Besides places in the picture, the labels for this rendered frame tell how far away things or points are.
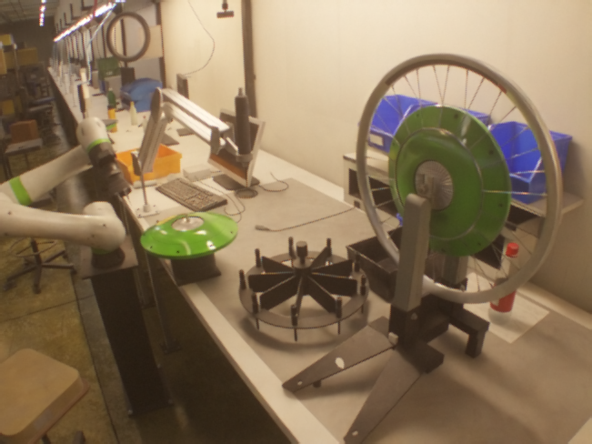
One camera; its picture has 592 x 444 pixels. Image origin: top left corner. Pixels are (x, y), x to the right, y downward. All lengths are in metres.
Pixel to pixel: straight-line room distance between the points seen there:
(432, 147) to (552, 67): 0.62
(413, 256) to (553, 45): 0.78
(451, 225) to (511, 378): 0.42
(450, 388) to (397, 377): 0.15
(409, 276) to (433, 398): 0.29
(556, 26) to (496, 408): 1.02
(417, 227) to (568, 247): 0.69
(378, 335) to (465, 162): 0.44
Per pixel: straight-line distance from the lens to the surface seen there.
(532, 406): 1.10
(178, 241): 1.37
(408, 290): 0.97
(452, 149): 0.89
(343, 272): 1.32
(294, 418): 1.01
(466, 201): 0.89
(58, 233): 1.69
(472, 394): 1.09
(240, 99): 1.28
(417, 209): 0.90
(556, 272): 1.54
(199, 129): 1.51
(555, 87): 1.42
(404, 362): 1.02
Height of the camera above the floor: 1.67
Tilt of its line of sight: 25 degrees down
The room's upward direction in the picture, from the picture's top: 2 degrees counter-clockwise
